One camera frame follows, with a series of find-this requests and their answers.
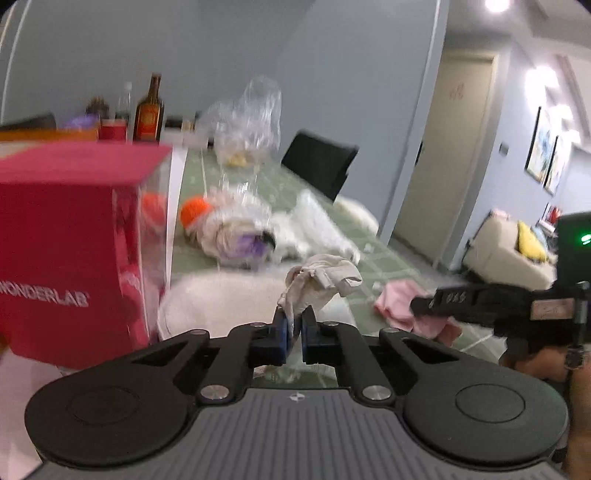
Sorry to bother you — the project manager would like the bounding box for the clear plastic bag with bread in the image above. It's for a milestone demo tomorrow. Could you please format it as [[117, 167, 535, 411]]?
[[195, 76, 283, 167]]

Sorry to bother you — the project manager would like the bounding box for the purple container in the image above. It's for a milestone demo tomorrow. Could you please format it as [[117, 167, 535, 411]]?
[[62, 114, 100, 131]]

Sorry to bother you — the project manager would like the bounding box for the white cloth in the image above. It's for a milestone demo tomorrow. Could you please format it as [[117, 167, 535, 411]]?
[[269, 189, 361, 265]]

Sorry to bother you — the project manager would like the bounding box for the beige cloth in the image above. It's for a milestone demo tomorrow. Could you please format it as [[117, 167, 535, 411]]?
[[277, 254, 363, 322]]

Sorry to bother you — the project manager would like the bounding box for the black chair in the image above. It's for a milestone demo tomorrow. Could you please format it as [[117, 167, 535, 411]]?
[[281, 130, 359, 201], [0, 112, 56, 132]]

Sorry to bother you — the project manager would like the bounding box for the yellow cushion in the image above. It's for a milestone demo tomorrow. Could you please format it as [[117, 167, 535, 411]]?
[[517, 221, 548, 263]]

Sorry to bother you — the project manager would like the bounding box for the red cup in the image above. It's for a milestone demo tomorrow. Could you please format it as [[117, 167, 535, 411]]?
[[98, 119, 127, 141]]

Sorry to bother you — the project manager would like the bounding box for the white condiment tray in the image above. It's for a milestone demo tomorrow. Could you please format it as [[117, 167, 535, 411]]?
[[160, 116, 207, 149]]

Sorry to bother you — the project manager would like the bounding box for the black chair right side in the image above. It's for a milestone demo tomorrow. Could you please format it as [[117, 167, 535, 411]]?
[[281, 130, 359, 201]]

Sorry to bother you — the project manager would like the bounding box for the green checkered tablecloth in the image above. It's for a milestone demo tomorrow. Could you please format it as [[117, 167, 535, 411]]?
[[156, 147, 509, 388]]

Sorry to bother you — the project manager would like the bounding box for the cream sofa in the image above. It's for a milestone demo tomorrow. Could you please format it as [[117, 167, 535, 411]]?
[[463, 216, 556, 290]]

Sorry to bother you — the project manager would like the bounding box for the brown liquor bottle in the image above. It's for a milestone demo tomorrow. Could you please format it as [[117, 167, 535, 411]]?
[[133, 73, 164, 142]]

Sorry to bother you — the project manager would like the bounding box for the white towel on stool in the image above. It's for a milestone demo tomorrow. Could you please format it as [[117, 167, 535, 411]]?
[[334, 195, 380, 236]]

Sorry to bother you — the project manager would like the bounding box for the person's right hand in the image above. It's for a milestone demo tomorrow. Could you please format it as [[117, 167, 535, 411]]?
[[500, 345, 591, 480]]

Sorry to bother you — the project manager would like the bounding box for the orange knitted toy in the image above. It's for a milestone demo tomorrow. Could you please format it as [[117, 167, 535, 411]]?
[[179, 195, 213, 231]]

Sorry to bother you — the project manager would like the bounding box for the brown figurine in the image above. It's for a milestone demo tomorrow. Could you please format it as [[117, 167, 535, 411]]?
[[85, 97, 110, 120]]

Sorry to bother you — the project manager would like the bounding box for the wall picture frame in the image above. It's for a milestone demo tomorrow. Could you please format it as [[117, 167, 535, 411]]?
[[525, 107, 557, 184]]

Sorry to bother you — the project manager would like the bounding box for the pink cloth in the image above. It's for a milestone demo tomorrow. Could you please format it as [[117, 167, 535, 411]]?
[[373, 278, 463, 346]]

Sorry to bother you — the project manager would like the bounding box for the orange cardboard box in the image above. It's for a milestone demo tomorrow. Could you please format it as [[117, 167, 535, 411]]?
[[0, 128, 98, 143]]

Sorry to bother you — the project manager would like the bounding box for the black chair left side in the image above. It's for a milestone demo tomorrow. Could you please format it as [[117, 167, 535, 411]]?
[[0, 112, 56, 132]]

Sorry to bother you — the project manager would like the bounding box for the red Wonderlab box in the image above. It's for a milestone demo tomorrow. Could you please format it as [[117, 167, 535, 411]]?
[[1, 141, 172, 370]]

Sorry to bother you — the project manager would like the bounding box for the plastic bag with soft items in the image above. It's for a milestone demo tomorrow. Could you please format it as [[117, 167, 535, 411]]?
[[183, 185, 276, 269]]

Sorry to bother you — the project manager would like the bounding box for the clear plastic water bottle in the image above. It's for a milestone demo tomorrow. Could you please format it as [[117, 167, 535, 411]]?
[[115, 82, 132, 123]]

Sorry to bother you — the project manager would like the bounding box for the beige door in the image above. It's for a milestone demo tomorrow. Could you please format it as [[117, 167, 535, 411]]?
[[394, 50, 497, 266]]

